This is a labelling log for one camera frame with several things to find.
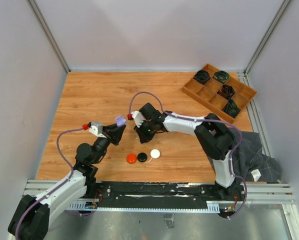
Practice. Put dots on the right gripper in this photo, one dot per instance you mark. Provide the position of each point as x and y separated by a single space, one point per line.
144 137

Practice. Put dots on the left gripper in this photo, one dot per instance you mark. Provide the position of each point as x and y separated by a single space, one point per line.
113 133

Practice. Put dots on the white earbud case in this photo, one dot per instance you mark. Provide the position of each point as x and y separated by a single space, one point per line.
155 153

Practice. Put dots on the orange earbud case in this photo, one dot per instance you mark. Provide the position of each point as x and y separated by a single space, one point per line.
131 158

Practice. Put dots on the black earbud case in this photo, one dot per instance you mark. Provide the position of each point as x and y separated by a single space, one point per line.
142 157

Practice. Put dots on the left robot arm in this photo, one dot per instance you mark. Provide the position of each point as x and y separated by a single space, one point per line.
34 214

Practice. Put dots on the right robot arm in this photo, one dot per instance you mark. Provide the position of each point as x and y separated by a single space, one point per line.
213 135

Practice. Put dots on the wooden divided tray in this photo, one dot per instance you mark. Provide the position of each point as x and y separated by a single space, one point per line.
207 94

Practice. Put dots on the dark rolled cloth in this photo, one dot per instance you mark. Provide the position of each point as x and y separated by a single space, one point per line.
226 91
231 108
202 77
221 76

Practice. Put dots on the grey checked cloth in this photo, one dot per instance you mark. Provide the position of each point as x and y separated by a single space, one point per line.
249 161

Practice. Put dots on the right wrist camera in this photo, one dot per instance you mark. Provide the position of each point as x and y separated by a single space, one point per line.
138 118

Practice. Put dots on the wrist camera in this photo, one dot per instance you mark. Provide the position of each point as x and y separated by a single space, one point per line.
96 128
138 118

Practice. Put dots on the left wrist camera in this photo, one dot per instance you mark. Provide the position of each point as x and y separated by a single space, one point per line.
96 128

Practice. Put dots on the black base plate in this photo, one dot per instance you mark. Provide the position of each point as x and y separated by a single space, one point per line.
160 194

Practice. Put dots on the grey cable duct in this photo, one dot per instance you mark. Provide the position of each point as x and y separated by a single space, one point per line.
87 206

